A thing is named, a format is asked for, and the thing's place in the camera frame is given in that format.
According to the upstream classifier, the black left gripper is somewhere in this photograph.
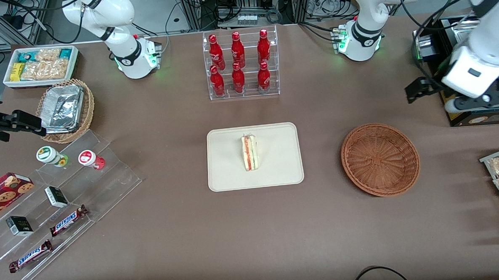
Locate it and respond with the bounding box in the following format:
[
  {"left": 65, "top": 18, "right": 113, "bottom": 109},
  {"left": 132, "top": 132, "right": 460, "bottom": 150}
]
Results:
[{"left": 404, "top": 68, "right": 457, "bottom": 105}]

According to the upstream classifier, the triangular sandwich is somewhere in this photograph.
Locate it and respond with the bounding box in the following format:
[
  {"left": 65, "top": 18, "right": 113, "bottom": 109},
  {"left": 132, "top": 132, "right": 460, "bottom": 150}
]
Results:
[{"left": 240, "top": 133, "right": 260, "bottom": 172}]

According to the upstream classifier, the light tan wicker basket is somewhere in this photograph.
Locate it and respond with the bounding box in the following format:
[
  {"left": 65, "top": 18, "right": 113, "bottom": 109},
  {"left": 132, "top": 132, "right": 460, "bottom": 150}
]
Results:
[{"left": 35, "top": 78, "right": 97, "bottom": 145}]

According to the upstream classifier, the brown round wicker basket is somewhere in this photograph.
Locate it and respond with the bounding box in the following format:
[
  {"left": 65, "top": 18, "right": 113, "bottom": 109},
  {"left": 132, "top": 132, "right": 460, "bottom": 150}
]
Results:
[{"left": 340, "top": 121, "right": 422, "bottom": 199}]

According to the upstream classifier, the cream plastic serving tray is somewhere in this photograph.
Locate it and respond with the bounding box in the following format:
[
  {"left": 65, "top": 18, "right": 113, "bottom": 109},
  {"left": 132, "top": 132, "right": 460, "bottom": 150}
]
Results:
[{"left": 206, "top": 122, "right": 305, "bottom": 193}]

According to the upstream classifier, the green lid yogurt cup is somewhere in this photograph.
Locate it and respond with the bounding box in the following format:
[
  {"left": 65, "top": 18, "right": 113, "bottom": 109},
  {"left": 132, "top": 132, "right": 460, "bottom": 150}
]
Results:
[{"left": 36, "top": 145, "right": 69, "bottom": 169}]

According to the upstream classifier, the yellow snack packet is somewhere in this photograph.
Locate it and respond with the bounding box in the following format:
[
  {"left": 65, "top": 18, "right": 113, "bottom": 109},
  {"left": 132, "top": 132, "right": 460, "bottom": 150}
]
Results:
[{"left": 10, "top": 62, "right": 27, "bottom": 82}]

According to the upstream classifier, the stack of foil trays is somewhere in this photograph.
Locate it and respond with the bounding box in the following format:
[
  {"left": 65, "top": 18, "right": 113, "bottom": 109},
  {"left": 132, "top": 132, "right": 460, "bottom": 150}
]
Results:
[{"left": 40, "top": 84, "right": 86, "bottom": 134}]

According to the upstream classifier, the clear bag of crackers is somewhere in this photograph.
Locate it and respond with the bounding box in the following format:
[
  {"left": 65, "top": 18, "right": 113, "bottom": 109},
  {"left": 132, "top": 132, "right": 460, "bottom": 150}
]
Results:
[
  {"left": 20, "top": 61, "right": 45, "bottom": 81},
  {"left": 35, "top": 48, "right": 61, "bottom": 63},
  {"left": 43, "top": 59, "right": 70, "bottom": 80}
]

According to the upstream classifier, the red plaid cookie box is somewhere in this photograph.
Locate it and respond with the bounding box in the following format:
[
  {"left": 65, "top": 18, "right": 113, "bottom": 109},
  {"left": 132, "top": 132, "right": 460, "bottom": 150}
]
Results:
[{"left": 0, "top": 171, "right": 36, "bottom": 223}]

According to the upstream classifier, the black countertop grill appliance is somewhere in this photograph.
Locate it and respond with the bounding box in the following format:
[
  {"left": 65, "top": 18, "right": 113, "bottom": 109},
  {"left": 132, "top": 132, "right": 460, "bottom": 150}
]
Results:
[{"left": 412, "top": 13, "right": 499, "bottom": 129}]

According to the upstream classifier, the small black carton box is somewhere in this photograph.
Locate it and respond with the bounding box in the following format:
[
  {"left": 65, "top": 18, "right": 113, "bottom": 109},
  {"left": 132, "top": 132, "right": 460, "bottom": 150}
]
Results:
[
  {"left": 44, "top": 186, "right": 69, "bottom": 209},
  {"left": 5, "top": 215, "right": 34, "bottom": 238}
]

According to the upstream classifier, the red lid yogurt cup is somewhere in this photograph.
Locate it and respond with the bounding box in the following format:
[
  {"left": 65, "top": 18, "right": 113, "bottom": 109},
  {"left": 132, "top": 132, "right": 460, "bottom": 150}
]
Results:
[{"left": 78, "top": 149, "right": 106, "bottom": 172}]

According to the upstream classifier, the white rectangular snack bin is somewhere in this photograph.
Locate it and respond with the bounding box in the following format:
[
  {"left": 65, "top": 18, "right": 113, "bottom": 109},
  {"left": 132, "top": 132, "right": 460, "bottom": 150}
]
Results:
[{"left": 2, "top": 45, "right": 81, "bottom": 90}]

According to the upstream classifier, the clear acrylic step riser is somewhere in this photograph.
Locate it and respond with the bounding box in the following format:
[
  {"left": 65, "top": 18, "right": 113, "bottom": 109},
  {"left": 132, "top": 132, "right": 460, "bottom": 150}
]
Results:
[
  {"left": 0, "top": 166, "right": 98, "bottom": 280},
  {"left": 34, "top": 127, "right": 145, "bottom": 226}
]

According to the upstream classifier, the Snickers chocolate bar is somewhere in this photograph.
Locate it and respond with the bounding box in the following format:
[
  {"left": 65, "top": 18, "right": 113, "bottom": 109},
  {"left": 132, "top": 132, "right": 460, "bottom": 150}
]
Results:
[
  {"left": 8, "top": 240, "right": 54, "bottom": 273},
  {"left": 49, "top": 205, "right": 89, "bottom": 237}
]

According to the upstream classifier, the red cola bottle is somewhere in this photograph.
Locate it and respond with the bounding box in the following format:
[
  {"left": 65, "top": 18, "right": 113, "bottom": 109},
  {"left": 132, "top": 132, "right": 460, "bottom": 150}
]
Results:
[
  {"left": 231, "top": 62, "right": 246, "bottom": 95},
  {"left": 257, "top": 61, "right": 272, "bottom": 94},
  {"left": 257, "top": 29, "right": 272, "bottom": 65},
  {"left": 230, "top": 31, "right": 246, "bottom": 69},
  {"left": 208, "top": 34, "right": 226, "bottom": 71},
  {"left": 210, "top": 64, "right": 226, "bottom": 97}
]

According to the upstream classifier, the clear acrylic bottle rack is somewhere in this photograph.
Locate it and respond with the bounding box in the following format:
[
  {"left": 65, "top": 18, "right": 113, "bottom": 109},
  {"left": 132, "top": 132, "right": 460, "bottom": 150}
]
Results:
[{"left": 202, "top": 25, "right": 281, "bottom": 101}]

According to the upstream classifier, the coiled grey cable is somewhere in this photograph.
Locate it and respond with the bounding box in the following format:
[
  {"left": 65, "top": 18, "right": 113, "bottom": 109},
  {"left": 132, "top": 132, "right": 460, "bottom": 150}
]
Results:
[{"left": 265, "top": 8, "right": 284, "bottom": 24}]

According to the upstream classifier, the black looped cable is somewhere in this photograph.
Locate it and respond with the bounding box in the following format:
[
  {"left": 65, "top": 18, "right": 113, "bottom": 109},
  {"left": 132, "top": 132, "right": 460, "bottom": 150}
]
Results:
[{"left": 350, "top": 264, "right": 412, "bottom": 280}]

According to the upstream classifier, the aluminium equipment frame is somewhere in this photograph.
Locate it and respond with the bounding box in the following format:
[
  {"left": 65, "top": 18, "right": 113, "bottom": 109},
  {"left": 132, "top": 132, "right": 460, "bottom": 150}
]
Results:
[{"left": 178, "top": 0, "right": 313, "bottom": 32}]

